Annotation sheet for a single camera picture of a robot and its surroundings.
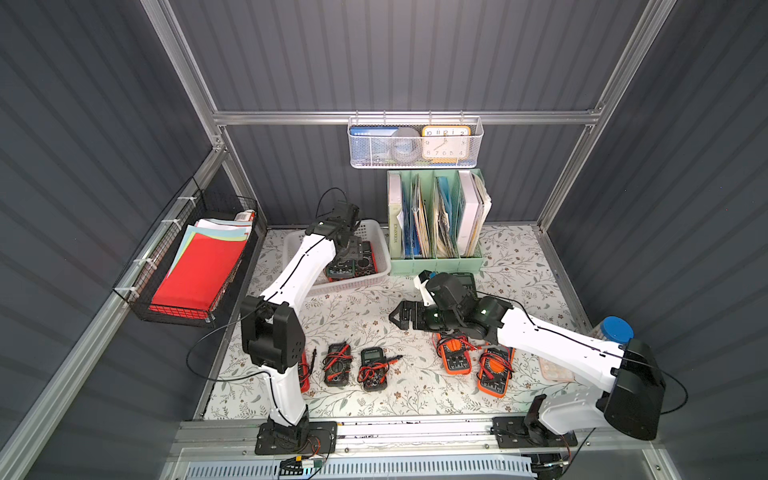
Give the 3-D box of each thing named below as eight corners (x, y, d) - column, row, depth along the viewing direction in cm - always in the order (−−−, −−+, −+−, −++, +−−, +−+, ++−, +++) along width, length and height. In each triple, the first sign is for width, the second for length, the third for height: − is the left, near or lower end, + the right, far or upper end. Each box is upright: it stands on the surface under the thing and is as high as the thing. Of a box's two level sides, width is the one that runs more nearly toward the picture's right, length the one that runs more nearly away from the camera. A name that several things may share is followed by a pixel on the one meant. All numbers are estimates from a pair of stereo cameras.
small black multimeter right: (349, 382, 84) (347, 377, 81) (367, 346, 91) (366, 340, 87) (383, 399, 81) (383, 394, 78) (399, 360, 88) (400, 355, 85)
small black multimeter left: (321, 386, 83) (319, 382, 80) (327, 346, 90) (325, 342, 88) (349, 386, 83) (348, 382, 80) (353, 346, 90) (351, 342, 88)
